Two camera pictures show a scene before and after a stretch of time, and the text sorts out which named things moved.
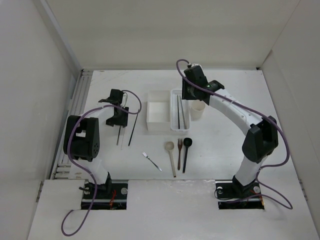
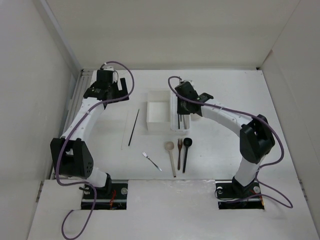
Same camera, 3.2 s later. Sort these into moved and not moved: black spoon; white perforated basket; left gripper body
Moved: left gripper body
Not moved: black spoon; white perforated basket
